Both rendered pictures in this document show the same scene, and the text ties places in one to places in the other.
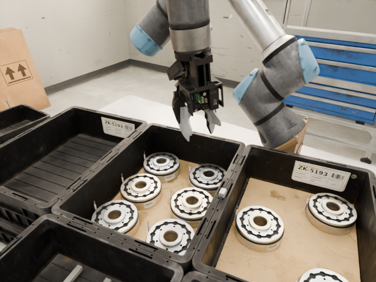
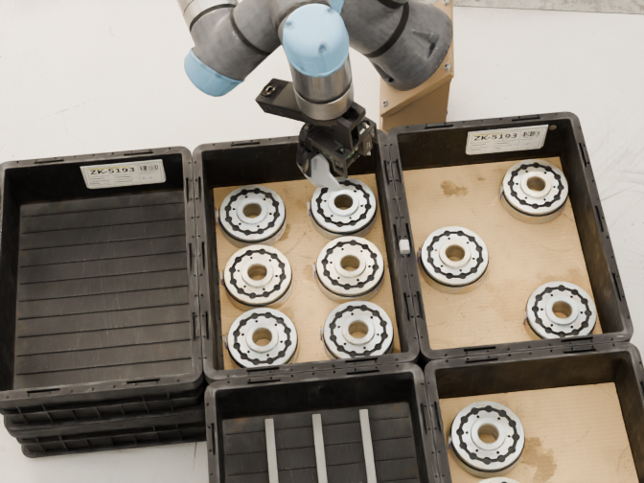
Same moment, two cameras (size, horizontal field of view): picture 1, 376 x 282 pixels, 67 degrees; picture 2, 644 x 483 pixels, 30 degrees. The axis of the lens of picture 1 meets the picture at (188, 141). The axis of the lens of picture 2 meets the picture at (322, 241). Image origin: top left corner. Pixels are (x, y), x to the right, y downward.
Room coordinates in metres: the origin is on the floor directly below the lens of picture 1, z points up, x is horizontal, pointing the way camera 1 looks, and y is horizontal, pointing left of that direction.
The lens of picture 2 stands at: (-0.30, 0.44, 2.43)
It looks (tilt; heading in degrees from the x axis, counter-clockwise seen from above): 59 degrees down; 333
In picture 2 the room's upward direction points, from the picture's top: 2 degrees counter-clockwise
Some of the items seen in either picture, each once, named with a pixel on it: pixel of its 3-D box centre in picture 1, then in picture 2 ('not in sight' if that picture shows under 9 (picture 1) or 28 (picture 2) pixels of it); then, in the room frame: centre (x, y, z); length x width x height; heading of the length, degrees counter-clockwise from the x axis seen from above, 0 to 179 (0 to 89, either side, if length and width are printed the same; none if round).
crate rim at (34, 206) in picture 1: (64, 147); (95, 269); (0.64, 0.33, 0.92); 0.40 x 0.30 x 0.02; 156
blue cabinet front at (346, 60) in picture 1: (332, 79); not in sight; (2.05, -1.09, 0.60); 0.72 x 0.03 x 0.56; 57
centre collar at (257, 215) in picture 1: (259, 221); (454, 253); (0.42, -0.16, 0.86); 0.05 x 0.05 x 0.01
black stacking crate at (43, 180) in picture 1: (68, 162); (101, 286); (0.64, 0.33, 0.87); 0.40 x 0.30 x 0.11; 156
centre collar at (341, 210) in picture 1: (332, 207); (536, 184); (0.47, -0.33, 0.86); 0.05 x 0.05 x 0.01
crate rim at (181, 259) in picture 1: (163, 175); (300, 250); (0.52, 0.06, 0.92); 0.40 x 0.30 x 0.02; 156
